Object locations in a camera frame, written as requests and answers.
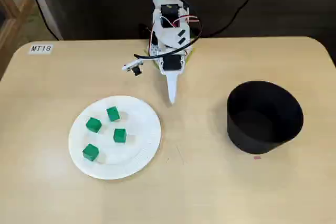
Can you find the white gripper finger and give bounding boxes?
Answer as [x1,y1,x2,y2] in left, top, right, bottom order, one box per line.
[166,73,180,105]

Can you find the thin black cable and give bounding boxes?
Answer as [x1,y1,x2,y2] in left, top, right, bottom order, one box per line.
[20,0,60,40]

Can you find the white paper plate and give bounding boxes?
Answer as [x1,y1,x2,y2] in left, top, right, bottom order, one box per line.
[68,95,162,180]

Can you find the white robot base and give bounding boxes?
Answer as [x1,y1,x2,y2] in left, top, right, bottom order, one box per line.
[148,45,165,57]

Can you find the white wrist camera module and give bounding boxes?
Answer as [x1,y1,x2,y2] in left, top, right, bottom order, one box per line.
[121,60,144,77]

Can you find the black pot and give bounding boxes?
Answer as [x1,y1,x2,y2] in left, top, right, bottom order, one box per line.
[226,80,305,155]

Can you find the red servo wire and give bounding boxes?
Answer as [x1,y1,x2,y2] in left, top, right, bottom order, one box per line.
[172,14,202,29]

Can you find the grey metal frame post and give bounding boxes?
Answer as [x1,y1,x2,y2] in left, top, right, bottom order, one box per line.
[31,0,64,41]

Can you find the white MT18 label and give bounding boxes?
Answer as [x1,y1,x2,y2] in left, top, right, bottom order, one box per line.
[28,44,54,55]

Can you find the green block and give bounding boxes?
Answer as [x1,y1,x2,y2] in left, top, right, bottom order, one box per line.
[86,117,102,133]
[113,128,128,144]
[82,143,99,162]
[106,106,121,123]

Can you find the wooden shelf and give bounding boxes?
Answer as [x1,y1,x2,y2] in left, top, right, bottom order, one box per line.
[0,0,35,59]

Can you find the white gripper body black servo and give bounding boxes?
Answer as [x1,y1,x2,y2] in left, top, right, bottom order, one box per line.
[156,54,186,76]

